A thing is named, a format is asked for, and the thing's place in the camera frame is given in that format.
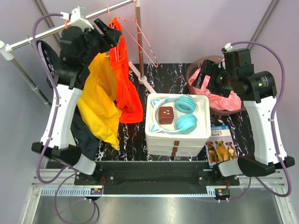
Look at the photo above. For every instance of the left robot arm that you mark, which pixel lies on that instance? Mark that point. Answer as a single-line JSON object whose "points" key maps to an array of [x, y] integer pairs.
{"points": [[80, 44]]}

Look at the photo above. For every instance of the navy blue shorts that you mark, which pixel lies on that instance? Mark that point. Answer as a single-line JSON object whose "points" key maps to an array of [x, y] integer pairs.
{"points": [[83, 137]]}

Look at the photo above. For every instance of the orange plastic hanger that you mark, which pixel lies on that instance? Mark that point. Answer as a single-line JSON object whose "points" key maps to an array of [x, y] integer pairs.
{"points": [[66, 23]]}

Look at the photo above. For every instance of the pink wire hanger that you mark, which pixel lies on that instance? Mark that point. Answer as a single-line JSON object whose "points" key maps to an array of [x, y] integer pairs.
{"points": [[115, 54], [140, 34]]}

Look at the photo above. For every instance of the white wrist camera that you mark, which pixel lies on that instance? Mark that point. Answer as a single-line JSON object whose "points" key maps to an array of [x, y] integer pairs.
{"points": [[227, 47], [77, 18]]}

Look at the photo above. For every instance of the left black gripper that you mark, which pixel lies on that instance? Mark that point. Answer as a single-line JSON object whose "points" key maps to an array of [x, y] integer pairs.
{"points": [[109, 38]]}

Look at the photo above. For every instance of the dog picture book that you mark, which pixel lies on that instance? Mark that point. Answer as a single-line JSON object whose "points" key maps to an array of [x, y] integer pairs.
{"points": [[220, 147]]}

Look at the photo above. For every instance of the yellow shorts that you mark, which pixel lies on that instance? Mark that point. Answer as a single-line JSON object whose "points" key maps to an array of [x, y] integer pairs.
{"points": [[96, 103]]}

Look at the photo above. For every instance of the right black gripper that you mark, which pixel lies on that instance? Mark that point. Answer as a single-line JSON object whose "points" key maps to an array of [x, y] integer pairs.
{"points": [[209, 67]]}

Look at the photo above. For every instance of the lavender plastic hanger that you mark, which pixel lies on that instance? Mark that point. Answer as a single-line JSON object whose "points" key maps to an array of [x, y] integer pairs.
{"points": [[49, 56]]}

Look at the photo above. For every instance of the brown translucent basket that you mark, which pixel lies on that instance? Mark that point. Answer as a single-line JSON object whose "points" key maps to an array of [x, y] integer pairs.
{"points": [[194, 77]]}

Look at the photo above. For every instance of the brown cube charger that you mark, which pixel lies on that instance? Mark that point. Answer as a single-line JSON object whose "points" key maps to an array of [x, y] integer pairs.
{"points": [[165, 115]]}

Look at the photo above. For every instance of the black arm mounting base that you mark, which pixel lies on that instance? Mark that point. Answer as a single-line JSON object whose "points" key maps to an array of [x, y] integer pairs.
{"points": [[146, 179]]}

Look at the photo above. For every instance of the orange shorts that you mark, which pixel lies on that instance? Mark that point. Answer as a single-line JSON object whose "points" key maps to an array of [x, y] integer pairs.
{"points": [[127, 98]]}

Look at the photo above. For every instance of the white stacked storage box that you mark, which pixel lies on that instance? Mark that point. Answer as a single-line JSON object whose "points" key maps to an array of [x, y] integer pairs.
{"points": [[178, 144]]}

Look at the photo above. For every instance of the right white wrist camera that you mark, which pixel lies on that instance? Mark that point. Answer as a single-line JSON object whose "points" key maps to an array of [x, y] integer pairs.
{"points": [[227, 47]]}

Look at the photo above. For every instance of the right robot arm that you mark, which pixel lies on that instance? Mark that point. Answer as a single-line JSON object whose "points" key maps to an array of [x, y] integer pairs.
{"points": [[257, 91]]}

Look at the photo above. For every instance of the pink shorts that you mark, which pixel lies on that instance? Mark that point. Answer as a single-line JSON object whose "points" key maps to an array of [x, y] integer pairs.
{"points": [[217, 98]]}

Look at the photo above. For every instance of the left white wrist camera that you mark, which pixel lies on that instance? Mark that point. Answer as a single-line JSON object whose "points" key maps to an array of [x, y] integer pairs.
{"points": [[77, 18]]}

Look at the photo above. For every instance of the teal cat-ear headphones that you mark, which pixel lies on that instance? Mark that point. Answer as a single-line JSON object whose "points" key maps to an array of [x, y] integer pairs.
{"points": [[184, 104]]}

